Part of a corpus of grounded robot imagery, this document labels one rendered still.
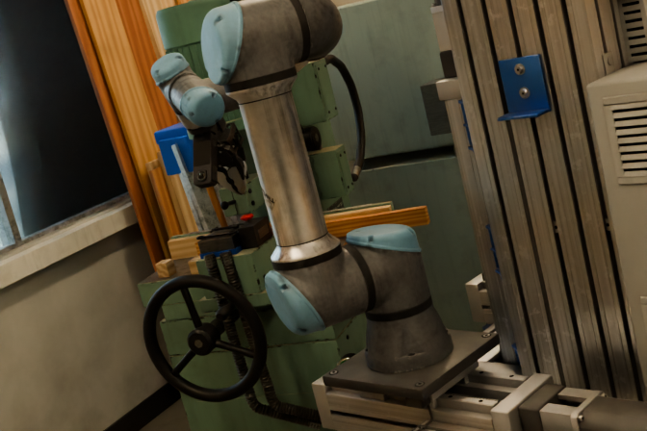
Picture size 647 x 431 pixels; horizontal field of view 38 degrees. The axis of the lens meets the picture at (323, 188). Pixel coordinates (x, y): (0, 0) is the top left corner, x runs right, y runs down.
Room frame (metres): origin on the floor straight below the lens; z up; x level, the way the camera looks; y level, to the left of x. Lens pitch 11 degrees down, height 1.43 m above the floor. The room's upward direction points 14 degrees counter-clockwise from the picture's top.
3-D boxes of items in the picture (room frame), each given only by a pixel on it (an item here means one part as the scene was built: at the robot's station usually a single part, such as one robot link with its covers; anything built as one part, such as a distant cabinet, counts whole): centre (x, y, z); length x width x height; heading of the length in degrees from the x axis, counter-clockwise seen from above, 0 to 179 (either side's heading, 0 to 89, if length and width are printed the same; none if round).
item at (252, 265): (2.06, 0.22, 0.91); 0.15 x 0.14 x 0.09; 67
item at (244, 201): (2.27, 0.18, 1.03); 0.14 x 0.07 x 0.09; 157
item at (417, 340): (1.55, -0.07, 0.87); 0.15 x 0.15 x 0.10
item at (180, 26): (2.26, 0.19, 1.35); 0.18 x 0.18 x 0.31
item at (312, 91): (2.40, -0.03, 1.23); 0.09 x 0.08 x 0.15; 157
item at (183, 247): (2.26, 0.14, 0.92); 0.60 x 0.02 x 0.05; 67
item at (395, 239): (1.55, -0.07, 0.98); 0.13 x 0.12 x 0.14; 113
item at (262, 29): (1.50, 0.05, 1.19); 0.15 x 0.12 x 0.55; 113
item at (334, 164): (2.37, -0.02, 1.02); 0.09 x 0.07 x 0.12; 67
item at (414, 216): (2.20, 0.06, 0.92); 0.60 x 0.02 x 0.04; 67
